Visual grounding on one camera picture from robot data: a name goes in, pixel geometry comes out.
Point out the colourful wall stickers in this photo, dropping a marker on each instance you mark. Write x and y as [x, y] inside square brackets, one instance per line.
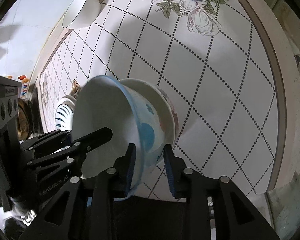
[21, 84]

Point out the white bowl red flowers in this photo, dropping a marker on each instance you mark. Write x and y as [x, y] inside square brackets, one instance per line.
[160, 101]

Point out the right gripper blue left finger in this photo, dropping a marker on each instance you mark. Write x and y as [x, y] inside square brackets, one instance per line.
[124, 172]

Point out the white bowl dark rim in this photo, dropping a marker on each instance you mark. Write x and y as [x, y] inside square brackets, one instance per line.
[81, 13]

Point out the diamond pattern table cloth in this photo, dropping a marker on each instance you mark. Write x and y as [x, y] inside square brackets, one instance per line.
[211, 60]

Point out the white bowl blue pattern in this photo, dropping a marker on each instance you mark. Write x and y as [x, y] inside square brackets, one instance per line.
[105, 102]

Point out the oval floral placemat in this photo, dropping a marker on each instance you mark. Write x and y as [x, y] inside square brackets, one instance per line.
[75, 89]

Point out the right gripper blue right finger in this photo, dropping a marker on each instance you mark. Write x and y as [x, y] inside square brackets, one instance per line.
[178, 180]

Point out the white plate blue leaves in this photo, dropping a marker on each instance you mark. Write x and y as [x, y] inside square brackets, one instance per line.
[64, 113]

